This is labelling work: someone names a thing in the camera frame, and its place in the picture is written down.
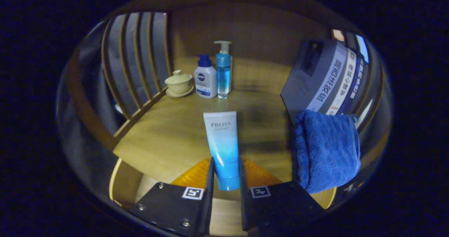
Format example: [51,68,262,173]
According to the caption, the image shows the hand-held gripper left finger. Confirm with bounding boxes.
[127,156,216,237]

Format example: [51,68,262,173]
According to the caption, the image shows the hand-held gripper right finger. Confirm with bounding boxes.
[239,155,325,232]

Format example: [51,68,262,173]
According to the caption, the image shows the white and blue tube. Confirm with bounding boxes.
[203,111,241,191]

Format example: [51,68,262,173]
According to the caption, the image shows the wooden countertop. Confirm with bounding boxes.
[112,56,386,202]

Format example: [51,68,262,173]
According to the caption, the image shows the wooden cabinet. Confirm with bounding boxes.
[65,0,391,209]

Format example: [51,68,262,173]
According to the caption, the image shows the blue towel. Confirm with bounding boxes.
[292,110,362,194]

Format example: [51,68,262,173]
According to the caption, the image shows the white bottle with blue cap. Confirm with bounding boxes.
[194,54,218,99]

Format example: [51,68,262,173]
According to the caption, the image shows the beige lidded teacup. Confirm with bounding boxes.
[164,70,194,98]

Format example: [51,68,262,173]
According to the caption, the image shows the clear blue pump bottle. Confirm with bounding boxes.
[214,40,233,99]

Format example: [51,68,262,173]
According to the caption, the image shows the white book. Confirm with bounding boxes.
[326,48,357,116]

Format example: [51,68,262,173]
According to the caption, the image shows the dark blue book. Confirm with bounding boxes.
[339,54,369,115]

